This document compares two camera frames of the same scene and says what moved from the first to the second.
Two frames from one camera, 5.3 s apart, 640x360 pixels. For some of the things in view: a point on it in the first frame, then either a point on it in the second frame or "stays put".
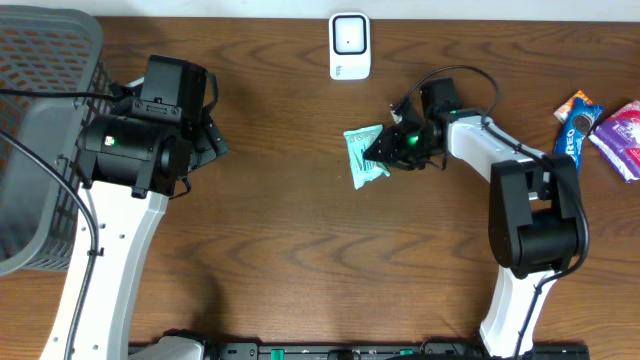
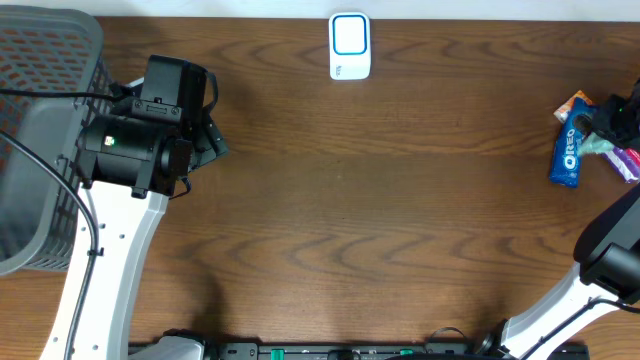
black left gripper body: x=211 y=138 stays put
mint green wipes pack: x=362 y=170 to x=595 y=144
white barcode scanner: x=350 y=46 stays put
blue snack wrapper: x=577 y=124 stays put
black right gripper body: x=400 y=145 to x=605 y=122
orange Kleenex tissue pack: x=563 y=112 stays put
